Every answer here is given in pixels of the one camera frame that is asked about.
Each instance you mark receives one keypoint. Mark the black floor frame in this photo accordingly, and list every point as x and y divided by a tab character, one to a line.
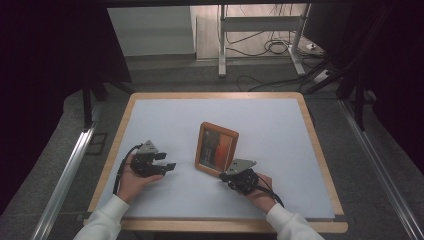
96	144

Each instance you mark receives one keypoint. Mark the white metal desk frame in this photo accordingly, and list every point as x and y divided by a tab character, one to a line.
260	24

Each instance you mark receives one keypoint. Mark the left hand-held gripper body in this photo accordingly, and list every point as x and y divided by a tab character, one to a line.
145	165

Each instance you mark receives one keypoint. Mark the person's right hand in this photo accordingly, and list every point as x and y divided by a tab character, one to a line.
263	196

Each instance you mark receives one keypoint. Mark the black metal stand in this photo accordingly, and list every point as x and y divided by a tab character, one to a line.
359	106
87	106

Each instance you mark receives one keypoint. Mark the white power strip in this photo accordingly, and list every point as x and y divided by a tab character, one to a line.
322	76

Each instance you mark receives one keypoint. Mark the white table mat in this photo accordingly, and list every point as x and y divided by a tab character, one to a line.
266	133

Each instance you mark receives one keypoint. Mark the wooden photo frame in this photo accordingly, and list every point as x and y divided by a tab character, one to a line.
216	150

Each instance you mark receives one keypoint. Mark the small white power adapter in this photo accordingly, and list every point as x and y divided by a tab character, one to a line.
311	46

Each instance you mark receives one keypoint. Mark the aluminium rail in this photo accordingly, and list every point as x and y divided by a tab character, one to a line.
383	170
66	173

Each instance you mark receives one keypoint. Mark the person's left hand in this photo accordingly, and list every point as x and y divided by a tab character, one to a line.
131	185

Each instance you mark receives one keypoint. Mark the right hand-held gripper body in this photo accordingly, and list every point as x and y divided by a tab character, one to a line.
243	180

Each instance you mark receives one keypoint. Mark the dark curtain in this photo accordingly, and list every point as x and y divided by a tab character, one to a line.
43	66
396	66

